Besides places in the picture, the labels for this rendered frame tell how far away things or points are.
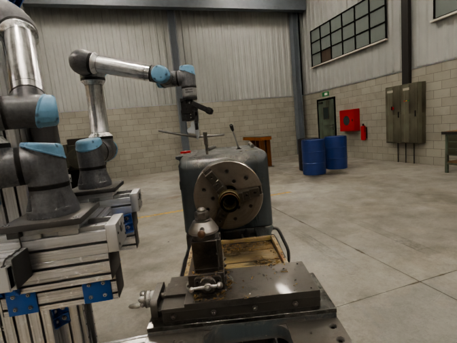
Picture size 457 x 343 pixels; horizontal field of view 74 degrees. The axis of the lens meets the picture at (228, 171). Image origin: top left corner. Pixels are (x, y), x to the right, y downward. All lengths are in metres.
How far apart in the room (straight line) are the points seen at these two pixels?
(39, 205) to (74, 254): 0.18
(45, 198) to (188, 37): 11.33
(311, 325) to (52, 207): 0.79
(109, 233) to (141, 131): 10.40
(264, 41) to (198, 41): 2.69
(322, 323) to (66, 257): 0.76
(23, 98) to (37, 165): 0.28
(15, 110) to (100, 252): 0.49
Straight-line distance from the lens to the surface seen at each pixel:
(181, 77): 1.56
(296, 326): 0.82
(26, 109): 0.82
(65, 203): 1.07
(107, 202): 1.53
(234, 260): 1.19
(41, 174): 1.06
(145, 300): 0.89
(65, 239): 1.07
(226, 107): 11.95
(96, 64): 1.55
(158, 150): 11.42
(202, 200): 1.37
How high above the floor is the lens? 1.38
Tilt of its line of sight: 8 degrees down
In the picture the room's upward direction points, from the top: 5 degrees counter-clockwise
